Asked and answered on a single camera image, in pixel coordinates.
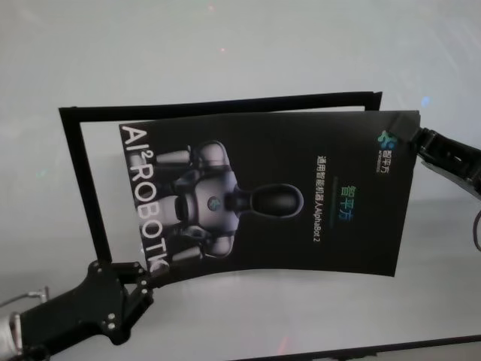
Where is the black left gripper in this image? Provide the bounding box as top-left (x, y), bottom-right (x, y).
top-left (17, 261), bottom-right (171, 338)

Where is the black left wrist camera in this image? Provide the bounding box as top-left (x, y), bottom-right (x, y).
top-left (0, 334), bottom-right (53, 361)

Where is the grey left wrist cable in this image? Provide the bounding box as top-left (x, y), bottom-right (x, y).
top-left (0, 286), bottom-right (50, 306)

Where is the black tape frame outline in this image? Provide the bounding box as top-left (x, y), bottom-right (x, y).
top-left (57, 89), bottom-right (384, 264)

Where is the black AI robotics poster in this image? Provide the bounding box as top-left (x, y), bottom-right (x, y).
top-left (117, 108), bottom-right (421, 281)

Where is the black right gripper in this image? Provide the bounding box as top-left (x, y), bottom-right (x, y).
top-left (386, 111), bottom-right (481, 196)

